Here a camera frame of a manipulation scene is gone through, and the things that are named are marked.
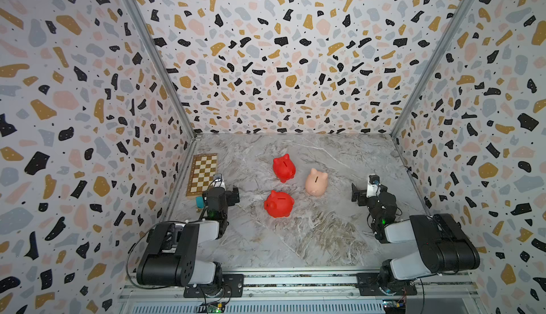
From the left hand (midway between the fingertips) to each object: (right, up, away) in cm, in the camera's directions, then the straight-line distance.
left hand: (225, 186), depth 92 cm
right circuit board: (+63, -37, -21) cm, 76 cm away
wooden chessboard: (-14, +7, +11) cm, 19 cm away
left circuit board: (+2, -37, -22) cm, 43 cm away
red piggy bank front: (+24, -6, -8) cm, 26 cm away
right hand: (+62, +2, -1) cm, 62 cm away
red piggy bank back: (+25, +7, +6) cm, 27 cm away
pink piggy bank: (+40, +2, 0) cm, 40 cm away
